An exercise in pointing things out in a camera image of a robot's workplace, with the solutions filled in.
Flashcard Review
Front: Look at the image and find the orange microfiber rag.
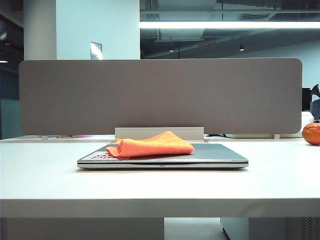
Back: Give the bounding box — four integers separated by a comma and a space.
105, 130, 195, 160

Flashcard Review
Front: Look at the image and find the silver closed laptop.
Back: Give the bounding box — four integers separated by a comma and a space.
76, 143, 249, 171

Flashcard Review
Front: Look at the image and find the red white laptop sticker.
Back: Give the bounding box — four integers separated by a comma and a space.
87, 151, 114, 161

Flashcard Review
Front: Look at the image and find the grey fabric desk divider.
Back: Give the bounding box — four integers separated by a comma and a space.
18, 57, 303, 136

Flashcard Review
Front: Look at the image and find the long linear ceiling light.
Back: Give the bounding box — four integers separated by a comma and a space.
139, 21, 320, 30

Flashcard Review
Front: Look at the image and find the black computer monitor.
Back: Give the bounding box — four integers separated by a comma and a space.
301, 87, 313, 112

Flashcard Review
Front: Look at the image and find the orange tangerine fruit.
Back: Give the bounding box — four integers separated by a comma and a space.
301, 122, 320, 146

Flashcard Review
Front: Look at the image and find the dark blue seated figure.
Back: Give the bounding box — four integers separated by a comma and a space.
310, 84, 320, 121

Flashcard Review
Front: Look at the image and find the grey vented cabinet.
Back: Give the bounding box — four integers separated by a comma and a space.
219, 216, 320, 240

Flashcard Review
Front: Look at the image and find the white cable tray cover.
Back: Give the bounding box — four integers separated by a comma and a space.
114, 126, 209, 144

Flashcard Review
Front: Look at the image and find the framed wall notice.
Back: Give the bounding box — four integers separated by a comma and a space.
89, 41, 103, 61

